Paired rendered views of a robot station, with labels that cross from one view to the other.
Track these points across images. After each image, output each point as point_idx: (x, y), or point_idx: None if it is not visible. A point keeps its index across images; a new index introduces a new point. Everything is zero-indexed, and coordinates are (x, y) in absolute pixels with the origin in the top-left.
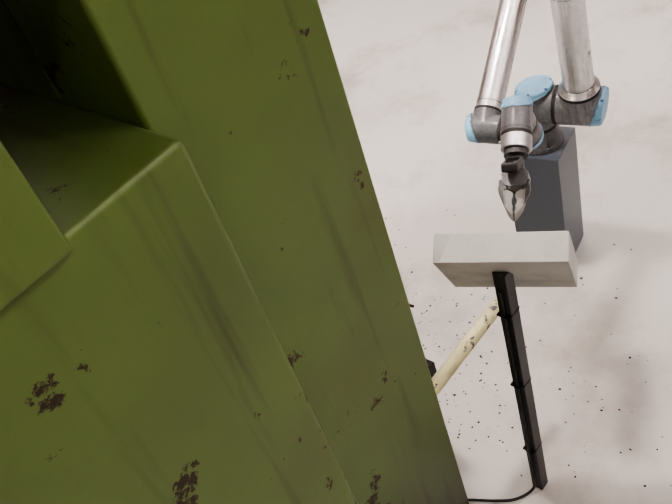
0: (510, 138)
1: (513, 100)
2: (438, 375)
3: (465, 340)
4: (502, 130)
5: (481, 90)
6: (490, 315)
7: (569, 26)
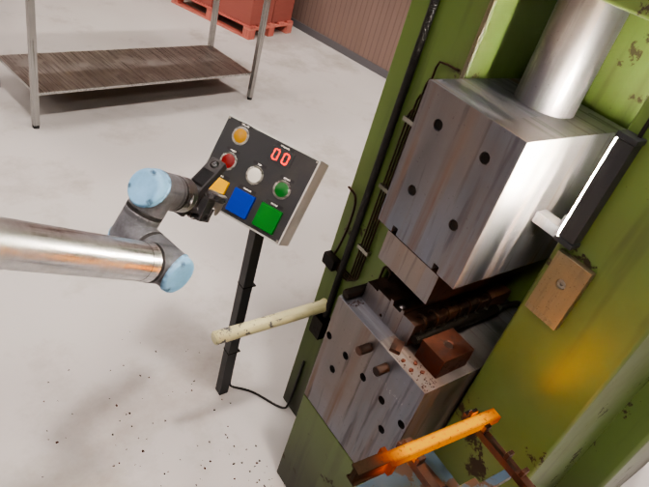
0: (188, 180)
1: (159, 171)
2: (307, 306)
3: (269, 317)
4: (186, 188)
5: (143, 251)
6: (234, 325)
7: None
